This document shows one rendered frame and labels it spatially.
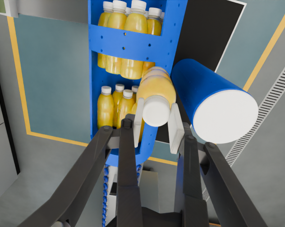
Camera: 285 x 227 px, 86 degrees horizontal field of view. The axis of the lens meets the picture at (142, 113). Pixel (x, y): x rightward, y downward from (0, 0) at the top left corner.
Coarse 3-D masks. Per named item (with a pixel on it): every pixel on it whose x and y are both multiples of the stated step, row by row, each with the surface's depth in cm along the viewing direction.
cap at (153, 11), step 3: (150, 9) 44; (153, 9) 44; (156, 9) 44; (159, 9) 44; (150, 12) 45; (153, 12) 44; (156, 12) 44; (159, 12) 44; (156, 15) 45; (159, 15) 45
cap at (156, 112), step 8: (144, 104) 21; (152, 104) 20; (160, 104) 20; (144, 112) 21; (152, 112) 21; (160, 112) 21; (168, 112) 20; (144, 120) 21; (152, 120) 21; (160, 120) 21
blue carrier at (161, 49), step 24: (96, 0) 47; (120, 0) 55; (144, 0) 56; (168, 0) 36; (96, 24) 51; (168, 24) 38; (96, 48) 42; (120, 48) 39; (144, 48) 39; (168, 48) 42; (96, 72) 58; (168, 72) 48; (96, 96) 63; (96, 120) 68; (144, 144) 57
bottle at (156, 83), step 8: (152, 72) 30; (160, 72) 30; (144, 80) 27; (152, 80) 25; (160, 80) 25; (168, 80) 26; (144, 88) 24; (152, 88) 23; (160, 88) 23; (168, 88) 24; (136, 96) 26; (144, 96) 23; (152, 96) 22; (160, 96) 22; (168, 96) 23; (168, 104) 22
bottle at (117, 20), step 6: (114, 12) 44; (120, 12) 44; (108, 18) 45; (114, 18) 43; (120, 18) 43; (126, 18) 45; (108, 24) 44; (114, 24) 44; (120, 24) 44; (108, 60) 49; (114, 60) 48; (120, 60) 48; (108, 66) 49; (114, 66) 49; (120, 66) 49; (108, 72) 51; (114, 72) 50
